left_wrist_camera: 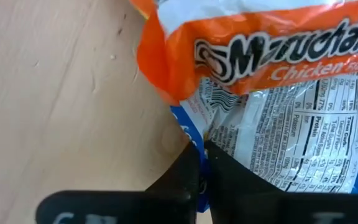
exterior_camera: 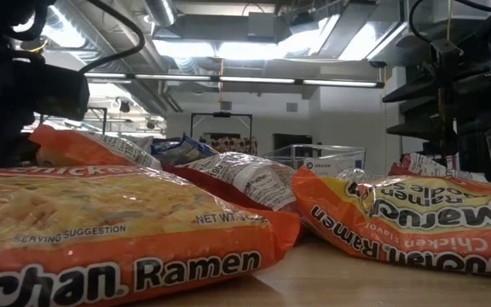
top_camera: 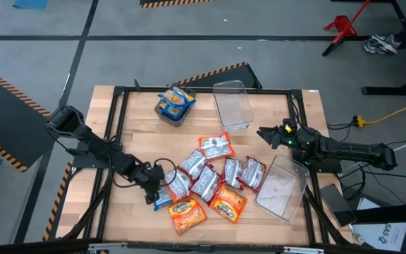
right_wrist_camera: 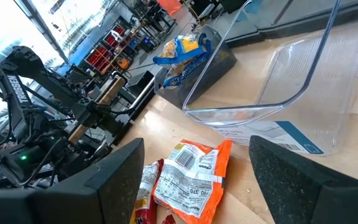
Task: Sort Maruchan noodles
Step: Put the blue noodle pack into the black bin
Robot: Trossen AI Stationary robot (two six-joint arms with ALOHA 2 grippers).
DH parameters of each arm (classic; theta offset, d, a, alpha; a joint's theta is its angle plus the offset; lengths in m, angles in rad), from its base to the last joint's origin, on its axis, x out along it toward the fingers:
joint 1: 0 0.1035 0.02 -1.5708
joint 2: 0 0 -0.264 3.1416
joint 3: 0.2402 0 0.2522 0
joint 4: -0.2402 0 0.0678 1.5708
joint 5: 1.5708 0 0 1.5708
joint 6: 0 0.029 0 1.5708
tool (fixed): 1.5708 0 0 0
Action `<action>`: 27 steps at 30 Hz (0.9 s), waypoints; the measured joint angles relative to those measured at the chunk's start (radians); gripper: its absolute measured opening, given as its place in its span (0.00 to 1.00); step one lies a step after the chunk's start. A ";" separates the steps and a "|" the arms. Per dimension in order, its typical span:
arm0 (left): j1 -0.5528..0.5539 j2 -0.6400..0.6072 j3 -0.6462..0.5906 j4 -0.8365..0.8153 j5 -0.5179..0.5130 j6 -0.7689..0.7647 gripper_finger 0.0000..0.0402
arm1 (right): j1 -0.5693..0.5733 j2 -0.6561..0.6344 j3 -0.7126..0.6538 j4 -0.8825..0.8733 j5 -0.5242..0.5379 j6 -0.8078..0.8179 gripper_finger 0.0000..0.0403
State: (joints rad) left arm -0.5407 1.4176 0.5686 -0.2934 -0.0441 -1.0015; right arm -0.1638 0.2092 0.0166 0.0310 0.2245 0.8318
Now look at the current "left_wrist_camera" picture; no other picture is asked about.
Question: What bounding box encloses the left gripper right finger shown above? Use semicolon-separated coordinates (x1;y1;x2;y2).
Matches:
203;140;358;224

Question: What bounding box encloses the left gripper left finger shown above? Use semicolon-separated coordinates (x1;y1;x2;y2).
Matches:
35;141;202;224

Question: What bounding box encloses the blue Maruchan ramen packet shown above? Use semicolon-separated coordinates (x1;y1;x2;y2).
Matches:
169;73;358;214

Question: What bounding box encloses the orange Maruchan ramen packet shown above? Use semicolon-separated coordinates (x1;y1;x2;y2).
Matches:
129;0;358;118

